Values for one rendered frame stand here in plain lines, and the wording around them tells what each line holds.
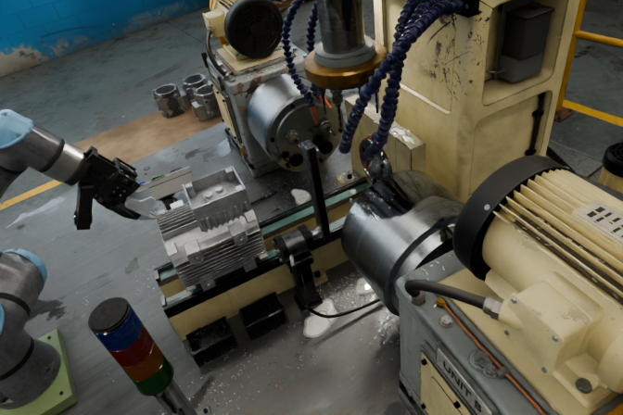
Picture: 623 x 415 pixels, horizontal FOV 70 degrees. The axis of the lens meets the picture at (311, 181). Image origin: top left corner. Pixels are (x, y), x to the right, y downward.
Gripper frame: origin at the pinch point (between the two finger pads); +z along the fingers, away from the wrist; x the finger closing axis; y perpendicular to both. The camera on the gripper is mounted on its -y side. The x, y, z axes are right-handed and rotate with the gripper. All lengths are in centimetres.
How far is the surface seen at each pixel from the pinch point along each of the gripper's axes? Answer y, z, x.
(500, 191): 50, -1, -58
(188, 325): -13.9, 20.2, -13.2
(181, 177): 7.6, 6.7, 13.9
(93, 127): -90, 73, 304
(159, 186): 2.5, 4.0, 13.8
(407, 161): 50, 27, -20
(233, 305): -4.3, 26.2, -13.2
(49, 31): -93, 35, 533
